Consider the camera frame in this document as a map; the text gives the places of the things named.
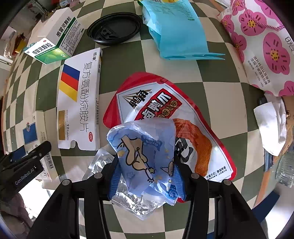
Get blue cartoon snack wrapper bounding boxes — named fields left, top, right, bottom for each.
left=107, top=117, right=178, bottom=205

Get red white snack wrapper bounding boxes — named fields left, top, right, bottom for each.
left=102, top=72, right=238, bottom=203

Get white blue medicine box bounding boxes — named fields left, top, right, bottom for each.
left=21, top=111, right=58, bottom=182

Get white box tricolour stripes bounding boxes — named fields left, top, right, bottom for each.
left=57, top=48, right=103, bottom=151

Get green white medicine box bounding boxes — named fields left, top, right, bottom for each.
left=23, top=8, right=85, bottom=65

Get light blue snack bag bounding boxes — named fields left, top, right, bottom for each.
left=139, top=1, right=224, bottom=60

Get green white checkered table mat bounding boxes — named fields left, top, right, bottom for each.
left=1, top=0, right=272, bottom=239

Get crumpled white tissue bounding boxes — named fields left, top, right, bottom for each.
left=254, top=93, right=287, bottom=156

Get black round plastic lid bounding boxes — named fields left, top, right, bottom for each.
left=87, top=12, right=143, bottom=46

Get pink flower paper bag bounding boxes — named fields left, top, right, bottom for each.
left=217, top=0, right=294, bottom=97

